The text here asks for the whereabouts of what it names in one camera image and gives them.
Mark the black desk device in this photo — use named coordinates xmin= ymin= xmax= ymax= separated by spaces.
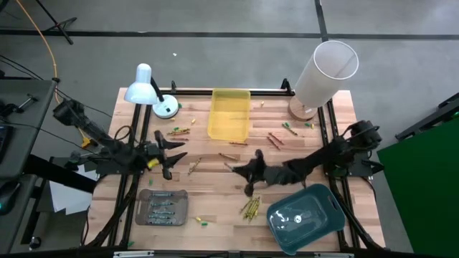
xmin=0 ymin=125 xmax=14 ymax=162

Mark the black frame bar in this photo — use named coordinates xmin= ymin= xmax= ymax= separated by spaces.
xmin=0 ymin=247 xmax=459 ymax=258

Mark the black desk leg beam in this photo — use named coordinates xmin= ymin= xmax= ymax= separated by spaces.
xmin=24 ymin=153 xmax=98 ymax=194

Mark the white paper sheet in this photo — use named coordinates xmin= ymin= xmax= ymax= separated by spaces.
xmin=48 ymin=163 xmax=98 ymax=216

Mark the teal plastic bin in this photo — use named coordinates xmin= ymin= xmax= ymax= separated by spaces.
xmin=265 ymin=183 xmax=347 ymax=256

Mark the grey side desk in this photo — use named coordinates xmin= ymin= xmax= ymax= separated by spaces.
xmin=0 ymin=79 xmax=57 ymax=180

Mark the yellow floor cable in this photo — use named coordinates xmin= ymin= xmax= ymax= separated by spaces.
xmin=16 ymin=0 xmax=91 ymax=149

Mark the silver frame bracket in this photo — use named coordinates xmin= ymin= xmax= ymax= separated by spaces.
xmin=113 ymin=250 xmax=155 ymax=258
xmin=313 ymin=252 xmax=355 ymax=258

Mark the black clamp tool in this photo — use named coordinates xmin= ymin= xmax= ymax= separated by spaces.
xmin=0 ymin=93 xmax=39 ymax=118

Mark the black computer mouse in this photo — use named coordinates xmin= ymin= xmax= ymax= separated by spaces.
xmin=0 ymin=181 xmax=21 ymax=216

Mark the white gooseneck desk lamp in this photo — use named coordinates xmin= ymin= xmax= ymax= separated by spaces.
xmin=123 ymin=63 xmax=180 ymax=120

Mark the black angled stand beam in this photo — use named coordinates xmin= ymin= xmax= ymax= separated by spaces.
xmin=394 ymin=92 xmax=459 ymax=143

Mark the grey clamp knob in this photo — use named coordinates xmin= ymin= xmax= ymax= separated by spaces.
xmin=67 ymin=150 xmax=82 ymax=166

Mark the green mat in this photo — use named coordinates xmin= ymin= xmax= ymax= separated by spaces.
xmin=378 ymin=113 xmax=459 ymax=258

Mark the long black frame rail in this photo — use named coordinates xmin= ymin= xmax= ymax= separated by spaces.
xmin=157 ymin=87 xmax=295 ymax=97

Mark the grey translucent bin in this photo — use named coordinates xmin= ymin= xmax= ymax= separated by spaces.
xmin=134 ymin=188 xmax=189 ymax=226

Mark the black tripod stand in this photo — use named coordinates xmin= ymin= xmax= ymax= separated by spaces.
xmin=34 ymin=0 xmax=78 ymax=46

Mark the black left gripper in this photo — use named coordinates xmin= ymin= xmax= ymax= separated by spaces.
xmin=141 ymin=129 xmax=188 ymax=181

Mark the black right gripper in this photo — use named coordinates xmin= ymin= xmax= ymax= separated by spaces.
xmin=232 ymin=149 xmax=288 ymax=196

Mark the yellow translucent bin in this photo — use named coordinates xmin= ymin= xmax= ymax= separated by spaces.
xmin=207 ymin=88 xmax=251 ymax=143

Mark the table lamp white cylinder shade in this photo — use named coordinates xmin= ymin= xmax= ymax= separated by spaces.
xmin=287 ymin=39 xmax=359 ymax=122

